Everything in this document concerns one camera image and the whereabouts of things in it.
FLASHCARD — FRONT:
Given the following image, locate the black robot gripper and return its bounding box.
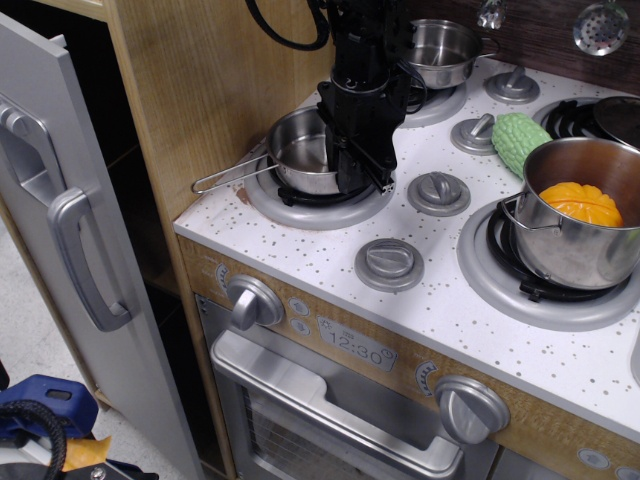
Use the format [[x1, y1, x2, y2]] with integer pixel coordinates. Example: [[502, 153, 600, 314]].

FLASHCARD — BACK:
[[318, 74, 411, 194]]

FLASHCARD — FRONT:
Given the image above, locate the small steel saucepan wire handle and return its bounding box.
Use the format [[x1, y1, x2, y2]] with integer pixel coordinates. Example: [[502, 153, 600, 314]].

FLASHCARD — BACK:
[[190, 107, 346, 196]]

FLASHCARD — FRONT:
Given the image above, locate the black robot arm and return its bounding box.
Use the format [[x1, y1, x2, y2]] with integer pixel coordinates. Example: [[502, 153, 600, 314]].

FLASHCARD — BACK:
[[318, 1, 413, 194]]

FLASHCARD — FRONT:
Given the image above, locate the front left stove burner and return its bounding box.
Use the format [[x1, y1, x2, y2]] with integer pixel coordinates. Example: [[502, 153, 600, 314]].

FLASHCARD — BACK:
[[243, 170, 393, 231]]

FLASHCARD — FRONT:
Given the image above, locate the stove burner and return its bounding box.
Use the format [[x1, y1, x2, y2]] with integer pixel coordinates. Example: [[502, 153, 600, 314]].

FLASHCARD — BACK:
[[400, 83, 467, 129], [243, 170, 393, 231], [457, 204, 639, 331], [533, 96, 639, 149]]

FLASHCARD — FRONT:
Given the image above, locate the rear left stove burner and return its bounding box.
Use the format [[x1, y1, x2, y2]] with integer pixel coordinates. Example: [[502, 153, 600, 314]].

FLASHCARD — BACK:
[[400, 83, 467, 129]]

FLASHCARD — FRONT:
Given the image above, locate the front right stove burner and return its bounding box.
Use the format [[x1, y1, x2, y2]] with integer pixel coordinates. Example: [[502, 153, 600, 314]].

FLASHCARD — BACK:
[[457, 204, 639, 331]]

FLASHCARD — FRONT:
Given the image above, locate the rear right stove burner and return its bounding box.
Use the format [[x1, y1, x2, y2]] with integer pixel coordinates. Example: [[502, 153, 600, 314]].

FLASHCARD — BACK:
[[533, 96, 639, 149]]

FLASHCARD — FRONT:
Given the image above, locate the grey stovetop knob middle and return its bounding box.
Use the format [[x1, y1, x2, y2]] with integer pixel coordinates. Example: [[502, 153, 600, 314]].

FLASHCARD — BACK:
[[407, 171, 471, 217]]

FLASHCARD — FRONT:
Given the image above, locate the grey stovetop knob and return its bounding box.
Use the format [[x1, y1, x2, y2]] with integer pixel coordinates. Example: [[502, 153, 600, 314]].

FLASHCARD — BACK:
[[407, 171, 471, 217], [354, 238, 425, 293], [484, 66, 541, 105], [450, 114, 496, 156]]

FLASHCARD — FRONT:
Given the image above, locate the grey stovetop knob front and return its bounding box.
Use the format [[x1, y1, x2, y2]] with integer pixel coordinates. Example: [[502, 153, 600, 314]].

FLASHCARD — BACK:
[[354, 238, 425, 293]]

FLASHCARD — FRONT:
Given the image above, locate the grey stovetop knob upper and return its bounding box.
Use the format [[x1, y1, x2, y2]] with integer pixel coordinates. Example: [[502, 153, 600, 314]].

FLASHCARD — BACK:
[[450, 114, 496, 156]]

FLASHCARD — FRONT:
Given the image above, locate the steel pot rear left burner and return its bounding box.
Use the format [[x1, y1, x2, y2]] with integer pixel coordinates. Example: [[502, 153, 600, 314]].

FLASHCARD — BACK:
[[406, 19, 501, 90]]

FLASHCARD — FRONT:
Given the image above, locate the green toy bitter gourd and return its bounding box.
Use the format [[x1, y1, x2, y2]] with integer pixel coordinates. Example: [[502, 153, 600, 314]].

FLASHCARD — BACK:
[[491, 113, 552, 180]]

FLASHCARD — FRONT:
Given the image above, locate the oven clock display panel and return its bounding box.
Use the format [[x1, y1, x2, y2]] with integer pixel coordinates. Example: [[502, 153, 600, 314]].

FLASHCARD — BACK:
[[317, 316, 398, 372]]

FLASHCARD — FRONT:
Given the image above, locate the grey stovetop knob rear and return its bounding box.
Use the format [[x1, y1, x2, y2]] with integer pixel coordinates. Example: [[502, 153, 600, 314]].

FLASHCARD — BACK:
[[484, 66, 541, 105]]

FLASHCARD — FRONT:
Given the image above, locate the silver oven dial left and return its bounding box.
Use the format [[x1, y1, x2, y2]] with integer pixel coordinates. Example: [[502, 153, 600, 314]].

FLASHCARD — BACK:
[[227, 274, 285, 331]]

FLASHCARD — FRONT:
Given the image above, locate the silver oven dial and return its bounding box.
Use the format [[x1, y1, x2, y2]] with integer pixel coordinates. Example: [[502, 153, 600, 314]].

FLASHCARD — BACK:
[[227, 274, 285, 331], [435, 375, 511, 445]]

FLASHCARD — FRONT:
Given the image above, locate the hanging steel utensil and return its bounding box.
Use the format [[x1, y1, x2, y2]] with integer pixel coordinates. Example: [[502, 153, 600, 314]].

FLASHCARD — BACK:
[[477, 0, 507, 30]]

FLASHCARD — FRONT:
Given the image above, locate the large steel pot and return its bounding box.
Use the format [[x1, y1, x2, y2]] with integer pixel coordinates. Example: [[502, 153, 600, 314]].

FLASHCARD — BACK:
[[509, 138, 639, 290]]

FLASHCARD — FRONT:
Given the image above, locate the orange toy pumpkin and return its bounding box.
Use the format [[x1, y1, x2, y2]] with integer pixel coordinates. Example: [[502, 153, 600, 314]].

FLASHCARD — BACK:
[[539, 182, 624, 228]]

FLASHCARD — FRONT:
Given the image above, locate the silver oven dial right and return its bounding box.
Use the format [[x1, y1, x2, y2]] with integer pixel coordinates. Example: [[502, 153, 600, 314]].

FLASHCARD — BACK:
[[435, 375, 511, 445]]

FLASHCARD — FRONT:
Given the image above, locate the hanging steel skimmer ladle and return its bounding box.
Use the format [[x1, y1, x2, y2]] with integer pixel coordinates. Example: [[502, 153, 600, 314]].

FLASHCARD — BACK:
[[572, 1, 630, 57]]

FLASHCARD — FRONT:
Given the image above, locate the grey toy fridge door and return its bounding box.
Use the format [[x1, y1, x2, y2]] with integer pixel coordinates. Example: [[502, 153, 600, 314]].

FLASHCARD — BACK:
[[1, 17, 203, 479]]

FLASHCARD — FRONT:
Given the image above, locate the blue clamp device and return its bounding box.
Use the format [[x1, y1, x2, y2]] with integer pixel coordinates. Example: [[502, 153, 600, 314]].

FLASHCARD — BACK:
[[1, 374, 99, 438]]

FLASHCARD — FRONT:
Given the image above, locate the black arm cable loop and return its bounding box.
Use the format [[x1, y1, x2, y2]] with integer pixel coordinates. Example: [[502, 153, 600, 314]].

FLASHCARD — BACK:
[[244, 0, 333, 51]]

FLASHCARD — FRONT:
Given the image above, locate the silver oven door handle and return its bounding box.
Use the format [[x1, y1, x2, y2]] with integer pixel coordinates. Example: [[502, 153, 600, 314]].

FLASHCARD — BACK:
[[210, 331, 464, 479]]

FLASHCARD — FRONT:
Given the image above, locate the grey fridge door handle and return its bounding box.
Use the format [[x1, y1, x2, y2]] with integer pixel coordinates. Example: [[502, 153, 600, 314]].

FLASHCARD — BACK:
[[47, 187, 132, 333]]

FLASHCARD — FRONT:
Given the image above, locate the black braided cable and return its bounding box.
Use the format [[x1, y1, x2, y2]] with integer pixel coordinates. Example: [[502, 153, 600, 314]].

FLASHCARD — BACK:
[[0, 399, 68, 480]]

